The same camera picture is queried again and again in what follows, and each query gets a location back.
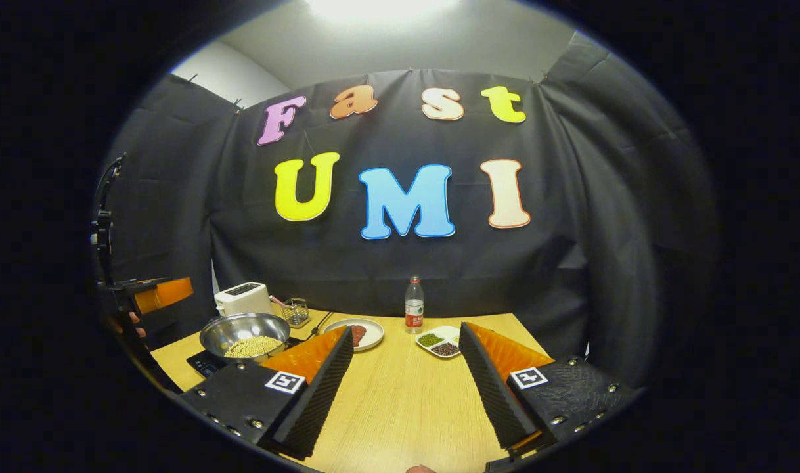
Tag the black backdrop cloth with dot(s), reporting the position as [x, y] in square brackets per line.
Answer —
[571, 230]

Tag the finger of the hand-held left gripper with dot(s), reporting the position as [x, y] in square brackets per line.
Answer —
[167, 293]

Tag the heap of yellow soybeans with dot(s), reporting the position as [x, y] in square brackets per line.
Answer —
[252, 347]

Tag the ceiling light panel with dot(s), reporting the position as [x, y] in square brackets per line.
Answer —
[380, 8]

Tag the black induction cooktop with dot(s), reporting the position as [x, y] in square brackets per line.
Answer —
[203, 362]

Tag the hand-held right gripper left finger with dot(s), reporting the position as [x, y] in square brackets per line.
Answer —
[318, 401]

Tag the white toaster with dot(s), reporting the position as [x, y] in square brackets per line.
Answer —
[242, 301]

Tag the red meat patties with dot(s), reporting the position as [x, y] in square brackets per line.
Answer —
[358, 335]

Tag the pink straw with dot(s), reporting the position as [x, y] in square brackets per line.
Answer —
[278, 302]

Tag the round white plate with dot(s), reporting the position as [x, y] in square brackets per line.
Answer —
[375, 334]

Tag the white divided dish of beans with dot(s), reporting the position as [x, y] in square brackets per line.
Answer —
[439, 341]

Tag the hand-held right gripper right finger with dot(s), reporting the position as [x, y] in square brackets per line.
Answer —
[495, 397]

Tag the clear plastic water bottle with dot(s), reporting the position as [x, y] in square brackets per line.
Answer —
[414, 312]

